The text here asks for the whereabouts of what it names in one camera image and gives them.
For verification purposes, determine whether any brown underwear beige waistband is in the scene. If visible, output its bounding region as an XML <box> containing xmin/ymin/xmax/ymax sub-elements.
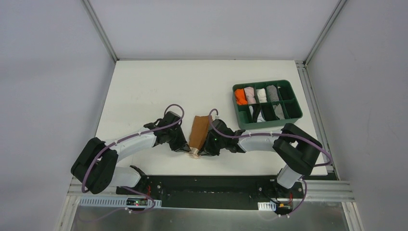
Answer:
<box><xmin>188</xmin><ymin>115</ymin><xmax>210</xmax><ymax>159</ymax></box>

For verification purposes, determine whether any green divided plastic tray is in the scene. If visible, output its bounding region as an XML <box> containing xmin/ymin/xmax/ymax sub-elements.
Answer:
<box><xmin>232</xmin><ymin>80</ymin><xmax>303</xmax><ymax>129</ymax></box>

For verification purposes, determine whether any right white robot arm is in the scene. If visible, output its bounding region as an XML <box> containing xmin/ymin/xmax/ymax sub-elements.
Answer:
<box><xmin>198</xmin><ymin>119</ymin><xmax>323</xmax><ymax>197</ymax></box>

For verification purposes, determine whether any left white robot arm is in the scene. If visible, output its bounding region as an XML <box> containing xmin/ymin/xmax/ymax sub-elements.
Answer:
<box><xmin>71</xmin><ymin>111</ymin><xmax>190</xmax><ymax>195</ymax></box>

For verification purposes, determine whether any black white rolled underwear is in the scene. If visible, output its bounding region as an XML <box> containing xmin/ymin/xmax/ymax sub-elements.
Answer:
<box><xmin>249</xmin><ymin>104</ymin><xmax>265</xmax><ymax>123</ymax></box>

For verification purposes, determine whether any orange rolled underwear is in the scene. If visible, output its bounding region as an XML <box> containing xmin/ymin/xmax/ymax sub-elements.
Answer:
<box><xmin>234</xmin><ymin>89</ymin><xmax>248</xmax><ymax>105</ymax></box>

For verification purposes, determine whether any pink rolled underwear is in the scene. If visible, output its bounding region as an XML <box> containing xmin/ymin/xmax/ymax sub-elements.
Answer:
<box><xmin>244</xmin><ymin>87</ymin><xmax>256</xmax><ymax>104</ymax></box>

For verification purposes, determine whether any grey striped rolled underwear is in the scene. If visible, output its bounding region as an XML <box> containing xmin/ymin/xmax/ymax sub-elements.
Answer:
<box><xmin>266</xmin><ymin>85</ymin><xmax>279</xmax><ymax>102</ymax></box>

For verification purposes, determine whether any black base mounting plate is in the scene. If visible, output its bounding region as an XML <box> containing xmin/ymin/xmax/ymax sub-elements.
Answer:
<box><xmin>115</xmin><ymin>175</ymin><xmax>305</xmax><ymax>210</ymax></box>

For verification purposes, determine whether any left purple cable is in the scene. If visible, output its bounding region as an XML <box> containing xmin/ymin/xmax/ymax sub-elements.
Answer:
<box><xmin>81</xmin><ymin>103</ymin><xmax>186</xmax><ymax>214</ymax></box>

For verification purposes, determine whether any right white cable duct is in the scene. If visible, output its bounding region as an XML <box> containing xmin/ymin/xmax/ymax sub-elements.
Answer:
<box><xmin>257</xmin><ymin>202</ymin><xmax>277</xmax><ymax>211</ymax></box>

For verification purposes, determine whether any white cable duct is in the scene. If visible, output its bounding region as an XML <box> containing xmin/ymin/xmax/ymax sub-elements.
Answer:
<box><xmin>257</xmin><ymin>202</ymin><xmax>277</xmax><ymax>211</ymax></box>
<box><xmin>78</xmin><ymin>196</ymin><xmax>162</xmax><ymax>209</ymax></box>

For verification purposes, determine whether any left white cable duct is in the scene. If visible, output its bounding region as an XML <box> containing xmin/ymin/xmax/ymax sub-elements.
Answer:
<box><xmin>78</xmin><ymin>196</ymin><xmax>162</xmax><ymax>209</ymax></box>

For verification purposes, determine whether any right aluminium rail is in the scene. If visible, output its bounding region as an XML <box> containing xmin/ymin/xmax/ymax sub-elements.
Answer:
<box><xmin>302</xmin><ymin>180</ymin><xmax>355</xmax><ymax>202</ymax></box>

